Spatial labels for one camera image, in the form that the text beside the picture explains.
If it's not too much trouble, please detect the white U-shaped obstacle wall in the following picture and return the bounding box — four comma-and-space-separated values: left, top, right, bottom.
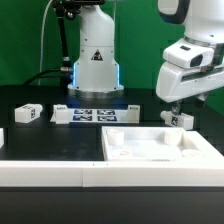
0, 131, 224, 187

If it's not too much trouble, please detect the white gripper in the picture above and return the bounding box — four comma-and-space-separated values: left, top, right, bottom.
156, 62, 224, 116

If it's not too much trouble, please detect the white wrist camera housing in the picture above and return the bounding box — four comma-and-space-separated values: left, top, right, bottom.
163, 37, 224, 69

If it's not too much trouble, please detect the white cable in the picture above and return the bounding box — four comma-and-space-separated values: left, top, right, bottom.
38, 0, 54, 86

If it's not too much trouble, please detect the white square tabletop part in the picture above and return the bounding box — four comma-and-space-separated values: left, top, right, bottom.
101, 125, 224, 162

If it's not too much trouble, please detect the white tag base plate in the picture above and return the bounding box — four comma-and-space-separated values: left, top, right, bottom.
51, 105, 140, 124

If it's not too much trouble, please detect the black cable bundle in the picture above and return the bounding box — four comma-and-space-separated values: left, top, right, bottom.
22, 68, 73, 87

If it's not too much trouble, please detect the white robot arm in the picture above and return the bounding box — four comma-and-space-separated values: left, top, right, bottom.
68, 0, 224, 115

